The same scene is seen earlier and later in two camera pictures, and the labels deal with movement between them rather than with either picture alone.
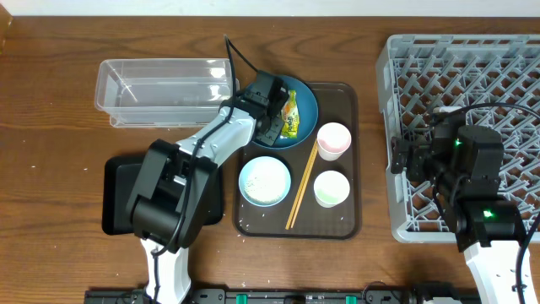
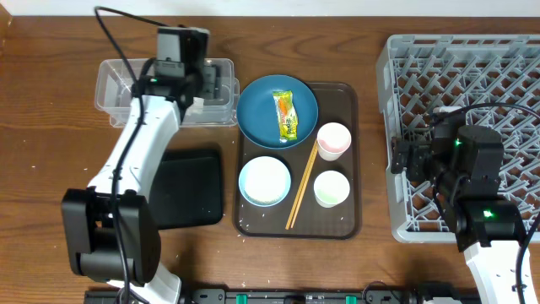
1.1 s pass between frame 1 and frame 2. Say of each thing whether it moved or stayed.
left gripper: moved
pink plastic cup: stayed
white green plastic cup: stayed
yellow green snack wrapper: stayed
